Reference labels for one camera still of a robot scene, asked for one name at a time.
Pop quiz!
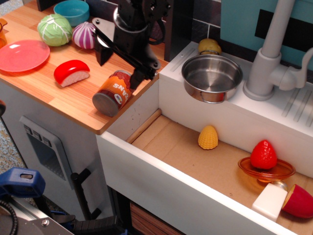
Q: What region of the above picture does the red toy half apple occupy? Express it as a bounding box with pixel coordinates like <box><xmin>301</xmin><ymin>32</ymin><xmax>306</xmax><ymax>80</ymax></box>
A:
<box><xmin>282</xmin><ymin>184</ymin><xmax>313</xmax><ymax>218</ymax></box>

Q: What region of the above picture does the wooden dowel strip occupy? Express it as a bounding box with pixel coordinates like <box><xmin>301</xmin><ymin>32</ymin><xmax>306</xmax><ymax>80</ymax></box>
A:
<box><xmin>126</xmin><ymin>109</ymin><xmax>162</xmax><ymax>143</ymax></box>

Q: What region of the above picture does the blue clamp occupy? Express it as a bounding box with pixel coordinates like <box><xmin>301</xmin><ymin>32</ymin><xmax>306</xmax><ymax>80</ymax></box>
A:
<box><xmin>0</xmin><ymin>167</ymin><xmax>45</xmax><ymax>199</ymax></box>

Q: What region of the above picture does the orange transparent dish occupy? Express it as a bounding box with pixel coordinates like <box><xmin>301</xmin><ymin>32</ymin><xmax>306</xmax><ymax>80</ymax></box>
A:
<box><xmin>238</xmin><ymin>157</ymin><xmax>296</xmax><ymax>183</ymax></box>

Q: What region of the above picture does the yellow toy potato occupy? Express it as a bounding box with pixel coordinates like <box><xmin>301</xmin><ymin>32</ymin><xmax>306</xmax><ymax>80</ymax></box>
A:
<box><xmin>198</xmin><ymin>38</ymin><xmax>222</xmax><ymax>55</ymax></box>

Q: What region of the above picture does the black cable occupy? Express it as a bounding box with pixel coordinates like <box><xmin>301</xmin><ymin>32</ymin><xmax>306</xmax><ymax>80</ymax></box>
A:
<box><xmin>0</xmin><ymin>200</ymin><xmax>18</xmax><ymax>235</ymax></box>

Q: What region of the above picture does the grey toy faucet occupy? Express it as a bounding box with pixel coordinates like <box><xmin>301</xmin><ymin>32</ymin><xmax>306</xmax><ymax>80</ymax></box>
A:
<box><xmin>243</xmin><ymin>0</ymin><xmax>313</xmax><ymax>101</ymax></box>

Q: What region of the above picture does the white salt shaker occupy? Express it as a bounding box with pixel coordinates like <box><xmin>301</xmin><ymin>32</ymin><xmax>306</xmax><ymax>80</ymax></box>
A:
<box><xmin>252</xmin><ymin>181</ymin><xmax>288</xmax><ymax>222</ymax></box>

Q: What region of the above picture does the red toy strawberry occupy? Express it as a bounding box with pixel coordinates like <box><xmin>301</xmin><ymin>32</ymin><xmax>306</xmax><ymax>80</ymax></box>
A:
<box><xmin>250</xmin><ymin>140</ymin><xmax>277</xmax><ymax>169</ymax></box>

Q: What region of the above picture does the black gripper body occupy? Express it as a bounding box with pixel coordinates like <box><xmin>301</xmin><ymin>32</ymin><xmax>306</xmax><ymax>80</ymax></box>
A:
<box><xmin>92</xmin><ymin>7</ymin><xmax>160</xmax><ymax>79</ymax></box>

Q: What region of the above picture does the stainless steel pot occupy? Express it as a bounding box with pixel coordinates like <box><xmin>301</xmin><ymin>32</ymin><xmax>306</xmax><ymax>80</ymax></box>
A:
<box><xmin>181</xmin><ymin>54</ymin><xmax>243</xmax><ymax>104</ymax></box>

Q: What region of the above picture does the wooden drawer front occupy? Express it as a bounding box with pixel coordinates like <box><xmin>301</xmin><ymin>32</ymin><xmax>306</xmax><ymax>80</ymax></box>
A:
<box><xmin>130</xmin><ymin>202</ymin><xmax>184</xmax><ymax>235</ymax></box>

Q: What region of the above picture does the grey toy oven panel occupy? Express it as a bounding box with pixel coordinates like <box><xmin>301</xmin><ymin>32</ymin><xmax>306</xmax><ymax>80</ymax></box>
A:
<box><xmin>20</xmin><ymin>116</ymin><xmax>73</xmax><ymax>190</ymax></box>

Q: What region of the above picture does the red toy sushi piece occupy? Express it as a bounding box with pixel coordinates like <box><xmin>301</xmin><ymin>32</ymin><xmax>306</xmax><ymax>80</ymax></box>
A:
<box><xmin>54</xmin><ymin>60</ymin><xmax>90</xmax><ymax>87</ymax></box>

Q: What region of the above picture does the teal plastic bowl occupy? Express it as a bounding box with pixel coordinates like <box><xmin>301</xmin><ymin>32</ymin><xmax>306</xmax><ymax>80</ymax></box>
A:
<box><xmin>53</xmin><ymin>0</ymin><xmax>90</xmax><ymax>27</ymax></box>

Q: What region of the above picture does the yellow toy corn piece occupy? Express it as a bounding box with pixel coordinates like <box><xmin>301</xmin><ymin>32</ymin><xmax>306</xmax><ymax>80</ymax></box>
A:
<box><xmin>198</xmin><ymin>125</ymin><xmax>219</xmax><ymax>150</ymax></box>

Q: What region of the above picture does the aluminium frame mount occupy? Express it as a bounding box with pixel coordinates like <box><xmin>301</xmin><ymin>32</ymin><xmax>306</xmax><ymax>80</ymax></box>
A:
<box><xmin>0</xmin><ymin>197</ymin><xmax>72</xmax><ymax>235</ymax></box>

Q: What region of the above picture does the orange beans toy can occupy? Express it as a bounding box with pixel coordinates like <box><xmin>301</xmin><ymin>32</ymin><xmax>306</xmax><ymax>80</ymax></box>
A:
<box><xmin>92</xmin><ymin>70</ymin><xmax>134</xmax><ymax>117</ymax></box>

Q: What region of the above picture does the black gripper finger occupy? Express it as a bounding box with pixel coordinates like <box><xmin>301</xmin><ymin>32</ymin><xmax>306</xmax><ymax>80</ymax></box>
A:
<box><xmin>130</xmin><ymin>68</ymin><xmax>153</xmax><ymax>90</ymax></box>
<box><xmin>94</xmin><ymin>36</ymin><xmax>113</xmax><ymax>66</ymax></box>

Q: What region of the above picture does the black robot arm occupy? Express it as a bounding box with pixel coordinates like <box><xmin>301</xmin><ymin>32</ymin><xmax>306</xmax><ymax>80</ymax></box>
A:
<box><xmin>92</xmin><ymin>0</ymin><xmax>171</xmax><ymax>90</ymax></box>

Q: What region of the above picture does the purple striped toy onion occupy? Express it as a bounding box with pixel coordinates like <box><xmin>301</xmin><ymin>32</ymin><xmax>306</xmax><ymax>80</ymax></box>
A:
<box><xmin>72</xmin><ymin>22</ymin><xmax>95</xmax><ymax>49</ymax></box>

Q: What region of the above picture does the pink plastic plate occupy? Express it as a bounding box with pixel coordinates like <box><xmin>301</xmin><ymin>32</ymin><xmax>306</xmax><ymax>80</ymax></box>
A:
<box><xmin>0</xmin><ymin>40</ymin><xmax>50</xmax><ymax>72</ymax></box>

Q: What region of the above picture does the black oven door handle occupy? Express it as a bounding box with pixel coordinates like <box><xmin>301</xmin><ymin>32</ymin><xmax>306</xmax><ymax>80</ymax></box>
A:
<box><xmin>70</xmin><ymin>168</ymin><xmax>101</xmax><ymax>220</ymax></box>

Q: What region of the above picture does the green toy cabbage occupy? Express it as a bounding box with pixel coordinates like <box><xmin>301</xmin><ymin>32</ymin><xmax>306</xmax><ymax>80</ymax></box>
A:
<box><xmin>37</xmin><ymin>14</ymin><xmax>72</xmax><ymax>47</ymax></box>

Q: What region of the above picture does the orange transparent cup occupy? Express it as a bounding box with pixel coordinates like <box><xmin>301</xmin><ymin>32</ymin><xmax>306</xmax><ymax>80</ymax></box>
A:
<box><xmin>0</xmin><ymin>18</ymin><xmax>7</xmax><ymax>48</ymax></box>

